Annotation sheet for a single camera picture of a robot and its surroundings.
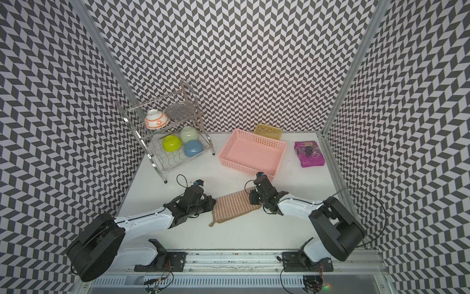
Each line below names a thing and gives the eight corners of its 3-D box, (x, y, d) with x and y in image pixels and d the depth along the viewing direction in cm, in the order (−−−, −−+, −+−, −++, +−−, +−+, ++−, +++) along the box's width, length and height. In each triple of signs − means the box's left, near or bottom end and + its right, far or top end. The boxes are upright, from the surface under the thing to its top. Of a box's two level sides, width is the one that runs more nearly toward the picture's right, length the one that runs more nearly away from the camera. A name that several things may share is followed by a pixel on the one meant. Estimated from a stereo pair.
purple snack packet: (299, 169, 103) (301, 163, 98) (294, 147, 113) (296, 141, 109) (322, 169, 103) (325, 163, 98) (315, 147, 113) (317, 141, 109)
